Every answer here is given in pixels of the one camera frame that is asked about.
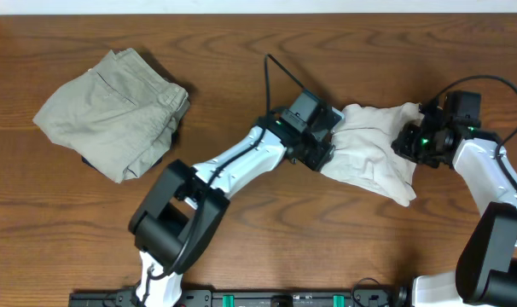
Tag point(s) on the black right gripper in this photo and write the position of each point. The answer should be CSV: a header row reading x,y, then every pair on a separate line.
x,y
403,144

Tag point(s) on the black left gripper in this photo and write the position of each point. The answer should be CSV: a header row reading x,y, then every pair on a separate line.
x,y
322,154

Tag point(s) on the white t-shirt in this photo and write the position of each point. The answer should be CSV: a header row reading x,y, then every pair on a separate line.
x,y
363,154

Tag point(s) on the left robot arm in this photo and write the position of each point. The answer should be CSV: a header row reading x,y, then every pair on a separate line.
x,y
180,214

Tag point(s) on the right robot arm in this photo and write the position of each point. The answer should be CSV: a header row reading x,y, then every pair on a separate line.
x,y
486,271

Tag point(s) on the folded khaki shorts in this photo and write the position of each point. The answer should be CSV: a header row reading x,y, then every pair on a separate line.
x,y
120,115

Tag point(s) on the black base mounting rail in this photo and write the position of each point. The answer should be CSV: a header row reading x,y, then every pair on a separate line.
x,y
206,298

